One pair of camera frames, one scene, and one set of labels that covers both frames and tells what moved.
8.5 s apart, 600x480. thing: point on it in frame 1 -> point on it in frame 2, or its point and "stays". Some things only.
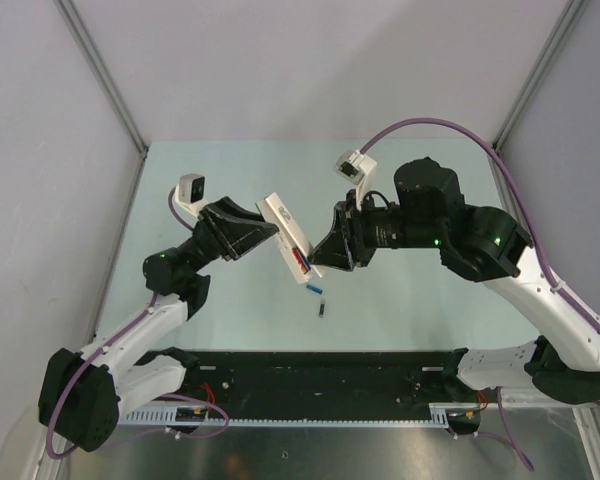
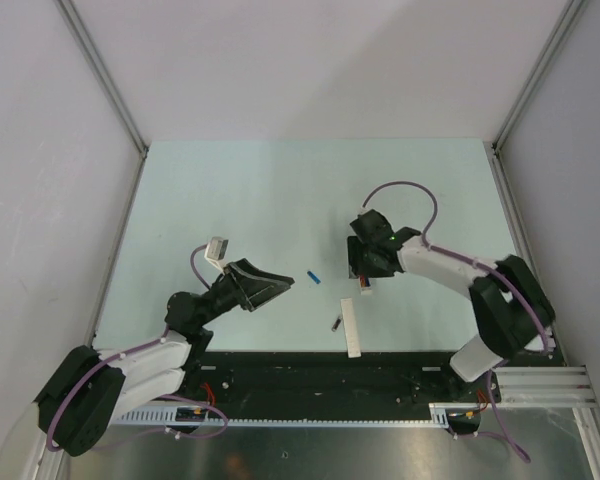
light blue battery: x=314 y=288 -> x=316 y=279
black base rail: x=277 y=379 stays
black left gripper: x=240 y=243 -> x=259 y=299
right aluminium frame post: x=496 y=154 stays
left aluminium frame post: x=112 y=89 stays
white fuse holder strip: x=287 y=236 -> x=365 y=285
